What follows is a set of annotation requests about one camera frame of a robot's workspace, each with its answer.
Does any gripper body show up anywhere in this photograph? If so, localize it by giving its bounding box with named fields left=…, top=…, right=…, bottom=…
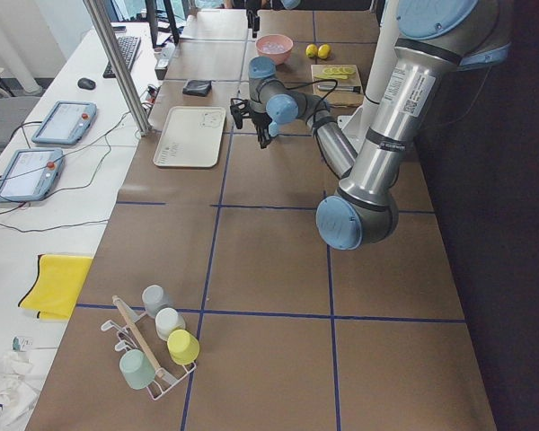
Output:
left=251, top=111, right=270, bottom=135

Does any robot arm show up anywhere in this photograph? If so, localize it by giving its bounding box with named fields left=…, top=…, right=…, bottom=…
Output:
left=280, top=0, right=301, bottom=10
left=232, top=1, right=513, bottom=250

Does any light blue plastic cup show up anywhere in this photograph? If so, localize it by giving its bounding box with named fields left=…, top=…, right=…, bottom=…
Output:
left=268, top=121, right=279, bottom=137

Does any pile of clear ice cubes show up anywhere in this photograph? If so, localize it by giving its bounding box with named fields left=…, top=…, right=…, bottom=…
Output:
left=261, top=40, right=286, bottom=55

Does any grey upturned cup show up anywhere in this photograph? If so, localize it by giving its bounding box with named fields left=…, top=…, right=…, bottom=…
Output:
left=142, top=285, right=173, bottom=318

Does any white upturned cup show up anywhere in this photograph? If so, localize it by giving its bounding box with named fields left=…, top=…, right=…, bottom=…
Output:
left=155, top=307, right=186, bottom=341

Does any yellow upturned cup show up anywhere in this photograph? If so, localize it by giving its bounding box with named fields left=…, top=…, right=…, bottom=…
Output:
left=167, top=329, right=200, bottom=365

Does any green upturned cup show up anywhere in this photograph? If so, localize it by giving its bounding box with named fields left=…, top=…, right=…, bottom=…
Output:
left=119, top=349, right=155, bottom=390

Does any cream bear serving tray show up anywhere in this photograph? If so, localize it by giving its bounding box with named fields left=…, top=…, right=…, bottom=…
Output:
left=153, top=106, right=226, bottom=168

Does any yellow plastic knife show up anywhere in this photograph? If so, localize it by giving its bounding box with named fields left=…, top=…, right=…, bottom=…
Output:
left=314, top=74, right=350, bottom=81

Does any folded grey cloth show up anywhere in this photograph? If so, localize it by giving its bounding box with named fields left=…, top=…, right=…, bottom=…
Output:
left=182, top=80, right=212, bottom=97

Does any pink bowl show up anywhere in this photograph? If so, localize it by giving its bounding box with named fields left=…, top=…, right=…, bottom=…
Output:
left=255, top=34, right=294, bottom=65

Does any lower lemon slice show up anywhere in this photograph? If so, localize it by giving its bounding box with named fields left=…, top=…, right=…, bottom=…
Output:
left=322, top=67, right=344, bottom=75

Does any lemon slice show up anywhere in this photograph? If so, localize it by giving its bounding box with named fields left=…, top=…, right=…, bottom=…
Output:
left=339, top=67, right=356, bottom=75
left=322, top=67, right=344, bottom=75

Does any lower whole lemon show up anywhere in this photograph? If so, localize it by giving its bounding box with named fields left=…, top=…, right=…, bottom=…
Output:
left=305, top=44, right=319, bottom=58

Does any whole lemon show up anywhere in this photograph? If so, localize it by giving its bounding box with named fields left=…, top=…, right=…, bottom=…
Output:
left=317, top=44, right=331, bottom=60
left=305, top=44, right=319, bottom=58

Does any wooden cutting board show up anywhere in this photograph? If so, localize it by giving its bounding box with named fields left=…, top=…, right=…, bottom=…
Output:
left=311, top=64, right=364, bottom=107

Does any upper whole lemon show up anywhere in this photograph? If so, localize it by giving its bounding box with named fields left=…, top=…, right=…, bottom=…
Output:
left=317, top=44, right=331, bottom=60

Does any upper lemon slice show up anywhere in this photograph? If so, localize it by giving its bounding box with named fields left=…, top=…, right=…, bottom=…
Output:
left=339, top=67, right=356, bottom=75

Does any black keyboard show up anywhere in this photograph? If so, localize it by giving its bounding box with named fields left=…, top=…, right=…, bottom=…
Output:
left=102, top=36, right=141, bottom=78

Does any black computer mouse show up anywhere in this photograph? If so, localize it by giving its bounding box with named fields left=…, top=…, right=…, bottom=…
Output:
left=77, top=77, right=96, bottom=91

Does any upper teach pendant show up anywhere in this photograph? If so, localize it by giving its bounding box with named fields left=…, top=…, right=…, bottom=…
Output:
left=31, top=101, right=98, bottom=145

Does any teach pendant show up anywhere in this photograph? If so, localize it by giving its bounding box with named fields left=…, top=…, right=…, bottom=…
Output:
left=0, top=148, right=65, bottom=203
left=31, top=101, right=98, bottom=145

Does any lower teach pendant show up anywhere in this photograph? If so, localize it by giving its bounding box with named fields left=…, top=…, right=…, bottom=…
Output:
left=0, top=148, right=65, bottom=203

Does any yellow cloth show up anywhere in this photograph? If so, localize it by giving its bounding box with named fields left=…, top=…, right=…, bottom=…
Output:
left=18, top=254, right=93, bottom=321

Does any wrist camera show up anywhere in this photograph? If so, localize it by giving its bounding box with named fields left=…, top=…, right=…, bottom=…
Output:
left=230, top=98, right=252, bottom=130

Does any aluminium frame post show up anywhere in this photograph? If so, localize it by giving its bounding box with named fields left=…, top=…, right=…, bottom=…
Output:
left=83, top=0, right=152, bottom=136

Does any wooden rack handle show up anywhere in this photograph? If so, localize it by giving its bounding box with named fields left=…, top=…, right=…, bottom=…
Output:
left=112, top=295, right=165, bottom=378

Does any white wire cup rack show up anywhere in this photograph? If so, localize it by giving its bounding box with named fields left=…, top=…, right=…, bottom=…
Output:
left=101, top=312, right=197, bottom=401

